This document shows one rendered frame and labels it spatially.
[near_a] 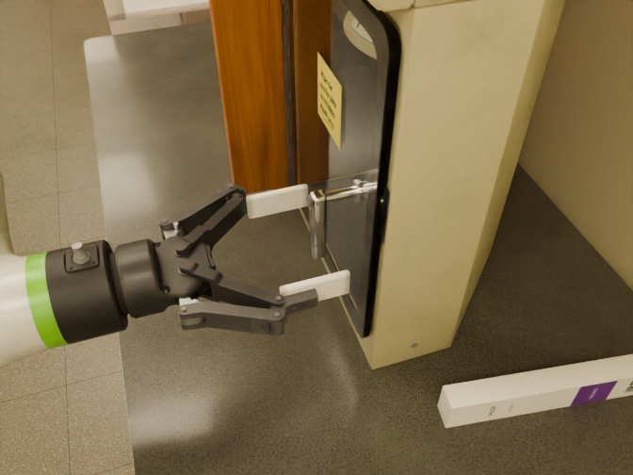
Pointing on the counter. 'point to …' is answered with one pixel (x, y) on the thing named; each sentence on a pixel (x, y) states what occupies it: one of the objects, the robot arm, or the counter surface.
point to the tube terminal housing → (451, 160)
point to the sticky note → (329, 99)
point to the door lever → (316, 202)
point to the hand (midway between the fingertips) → (316, 237)
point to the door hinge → (285, 88)
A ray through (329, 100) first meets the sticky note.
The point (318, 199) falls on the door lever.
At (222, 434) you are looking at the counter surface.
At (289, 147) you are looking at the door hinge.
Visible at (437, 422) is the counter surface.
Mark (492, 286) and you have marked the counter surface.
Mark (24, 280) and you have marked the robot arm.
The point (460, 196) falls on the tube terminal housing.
